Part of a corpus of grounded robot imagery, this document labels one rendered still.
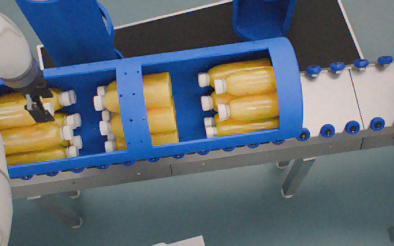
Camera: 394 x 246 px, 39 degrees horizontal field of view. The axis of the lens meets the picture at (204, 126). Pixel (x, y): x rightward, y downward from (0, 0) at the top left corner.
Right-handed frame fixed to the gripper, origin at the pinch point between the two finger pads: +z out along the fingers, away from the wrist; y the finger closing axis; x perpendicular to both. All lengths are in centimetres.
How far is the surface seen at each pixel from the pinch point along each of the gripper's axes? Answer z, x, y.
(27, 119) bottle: 1.5, 5.4, -2.9
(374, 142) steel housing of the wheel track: 32, -93, -14
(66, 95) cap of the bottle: 6.6, -3.9, 4.9
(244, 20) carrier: 103, -71, 75
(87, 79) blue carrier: 13.7, -8.9, 12.2
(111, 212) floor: 119, 4, -6
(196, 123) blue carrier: 22.9, -38.9, -2.6
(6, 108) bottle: 0.0, 10.2, 0.5
